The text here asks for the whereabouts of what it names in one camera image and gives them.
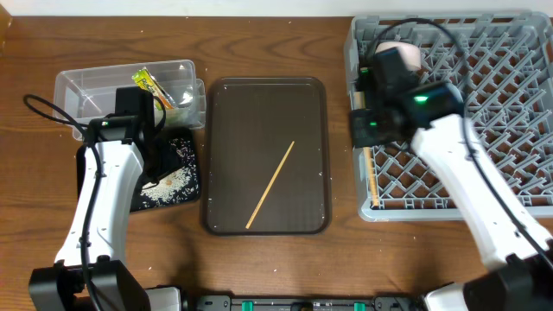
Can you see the wooden chopstick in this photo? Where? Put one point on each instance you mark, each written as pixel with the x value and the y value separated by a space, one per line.
pixel 359 103
pixel 269 186

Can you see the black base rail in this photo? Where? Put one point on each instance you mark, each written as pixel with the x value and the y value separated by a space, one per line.
pixel 378 303

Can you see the grey dishwasher rack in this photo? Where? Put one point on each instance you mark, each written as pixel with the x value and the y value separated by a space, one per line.
pixel 505 61

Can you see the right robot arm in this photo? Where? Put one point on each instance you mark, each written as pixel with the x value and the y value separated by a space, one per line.
pixel 514 247

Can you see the dark brown serving tray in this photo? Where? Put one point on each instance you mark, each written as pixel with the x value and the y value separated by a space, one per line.
pixel 250 124

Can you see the clear plastic bin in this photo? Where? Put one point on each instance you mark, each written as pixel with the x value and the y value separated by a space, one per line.
pixel 85 105
pixel 97 77

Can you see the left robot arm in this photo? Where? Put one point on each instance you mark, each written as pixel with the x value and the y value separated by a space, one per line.
pixel 121 151

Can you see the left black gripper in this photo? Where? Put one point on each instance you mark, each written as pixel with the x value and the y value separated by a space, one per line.
pixel 167 168

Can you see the rice waste pile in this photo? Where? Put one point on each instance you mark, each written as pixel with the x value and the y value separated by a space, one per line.
pixel 181 186

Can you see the green snack wrapper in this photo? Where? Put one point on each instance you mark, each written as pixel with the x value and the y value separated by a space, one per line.
pixel 146 81

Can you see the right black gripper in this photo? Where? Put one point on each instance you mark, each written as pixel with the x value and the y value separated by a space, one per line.
pixel 360 125

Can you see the pink white bowl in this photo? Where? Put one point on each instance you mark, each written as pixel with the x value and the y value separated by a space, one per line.
pixel 409 53

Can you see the black waste tray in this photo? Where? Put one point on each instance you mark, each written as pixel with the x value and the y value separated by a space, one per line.
pixel 101 134

